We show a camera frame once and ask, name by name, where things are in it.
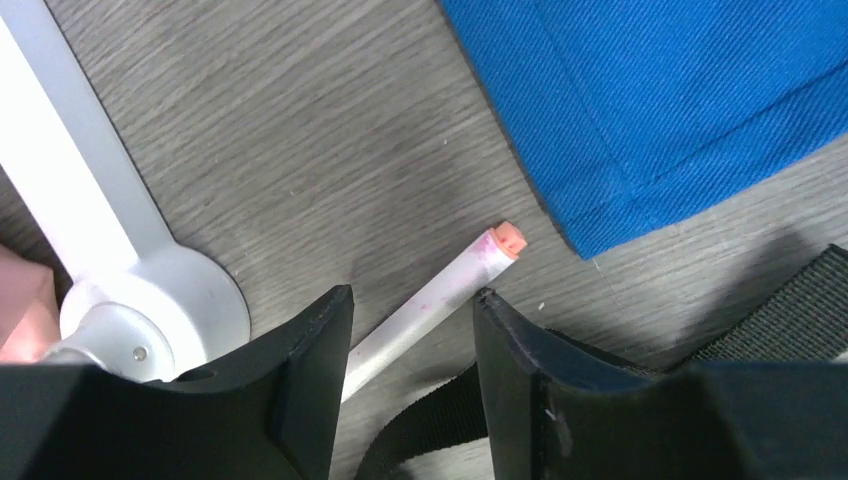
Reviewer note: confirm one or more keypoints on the pink garment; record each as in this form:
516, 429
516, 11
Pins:
29, 310

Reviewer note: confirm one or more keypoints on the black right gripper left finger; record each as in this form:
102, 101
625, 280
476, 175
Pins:
268, 410

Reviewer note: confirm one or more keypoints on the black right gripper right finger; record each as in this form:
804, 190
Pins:
554, 411

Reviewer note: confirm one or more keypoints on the white pink pen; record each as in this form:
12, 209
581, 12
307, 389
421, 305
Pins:
480, 263

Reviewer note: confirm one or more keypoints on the metal clothes rack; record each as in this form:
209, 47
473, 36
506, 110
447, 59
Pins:
140, 305

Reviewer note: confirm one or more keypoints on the cream canvas backpack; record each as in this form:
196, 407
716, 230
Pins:
805, 320

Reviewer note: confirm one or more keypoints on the blue cloth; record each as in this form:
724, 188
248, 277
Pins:
629, 116

